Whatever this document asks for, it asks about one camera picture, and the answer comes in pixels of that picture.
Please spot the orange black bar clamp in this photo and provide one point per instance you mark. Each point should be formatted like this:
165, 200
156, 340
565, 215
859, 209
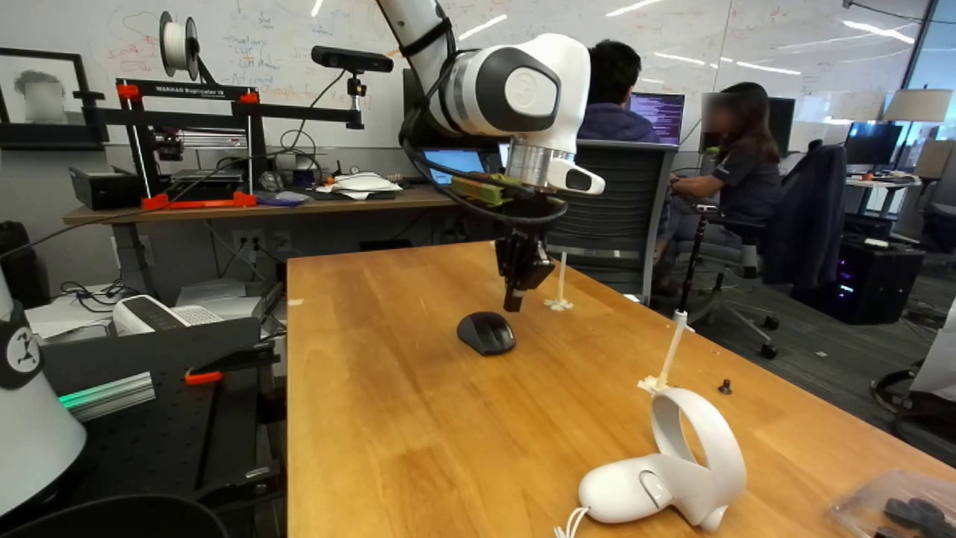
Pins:
203, 378

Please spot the upright white zip tie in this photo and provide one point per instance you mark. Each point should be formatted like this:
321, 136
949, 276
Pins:
560, 285

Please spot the white filament spool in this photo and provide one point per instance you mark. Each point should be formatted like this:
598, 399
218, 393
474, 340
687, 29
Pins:
177, 46

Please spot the black computer mouse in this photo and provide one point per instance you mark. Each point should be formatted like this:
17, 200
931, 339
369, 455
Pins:
484, 333

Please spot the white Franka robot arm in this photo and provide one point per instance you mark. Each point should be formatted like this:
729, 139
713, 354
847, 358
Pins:
502, 89

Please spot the black stereo camera on stand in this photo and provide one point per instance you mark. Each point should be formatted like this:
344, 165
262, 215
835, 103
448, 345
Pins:
350, 59

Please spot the black frying pan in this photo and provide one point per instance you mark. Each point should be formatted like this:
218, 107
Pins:
120, 517

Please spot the small black screw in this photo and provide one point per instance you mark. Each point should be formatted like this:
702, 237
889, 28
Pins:
723, 384

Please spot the purple-lit computer monitor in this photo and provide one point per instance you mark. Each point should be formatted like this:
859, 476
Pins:
658, 115

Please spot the white grey desktop device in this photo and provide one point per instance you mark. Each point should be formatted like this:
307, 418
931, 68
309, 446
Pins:
151, 315

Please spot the brown side workbench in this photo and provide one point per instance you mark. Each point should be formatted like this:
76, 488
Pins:
271, 213

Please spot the dark office chair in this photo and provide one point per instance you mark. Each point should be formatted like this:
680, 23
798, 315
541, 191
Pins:
808, 213

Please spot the white flat gadget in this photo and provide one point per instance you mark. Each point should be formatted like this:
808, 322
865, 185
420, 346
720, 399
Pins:
359, 185

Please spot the black box on workbench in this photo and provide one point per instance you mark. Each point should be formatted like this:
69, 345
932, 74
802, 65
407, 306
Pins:
106, 185

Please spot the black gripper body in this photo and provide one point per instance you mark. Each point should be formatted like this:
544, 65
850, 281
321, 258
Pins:
525, 246

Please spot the green-tinted aluminium extrusion bar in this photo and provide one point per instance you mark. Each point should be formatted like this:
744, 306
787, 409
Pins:
109, 393

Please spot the clear plastic bag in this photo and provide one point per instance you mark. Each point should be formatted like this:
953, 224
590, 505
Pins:
898, 509

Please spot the blue laptop screen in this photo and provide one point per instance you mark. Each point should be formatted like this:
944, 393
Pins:
462, 161

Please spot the framed portrait picture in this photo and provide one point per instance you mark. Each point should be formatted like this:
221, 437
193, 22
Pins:
44, 97

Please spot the wrist camera with green board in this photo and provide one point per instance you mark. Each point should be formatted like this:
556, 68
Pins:
481, 188

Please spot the red black 3D printer frame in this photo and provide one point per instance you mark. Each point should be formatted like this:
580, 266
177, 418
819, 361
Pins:
188, 139

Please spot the person in blue shirt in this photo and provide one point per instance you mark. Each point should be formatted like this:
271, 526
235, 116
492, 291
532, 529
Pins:
613, 94

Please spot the white VR controller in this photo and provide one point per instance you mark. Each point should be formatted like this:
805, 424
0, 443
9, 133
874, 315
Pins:
668, 466

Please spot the long-haired seated person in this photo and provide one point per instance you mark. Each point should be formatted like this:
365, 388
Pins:
741, 165

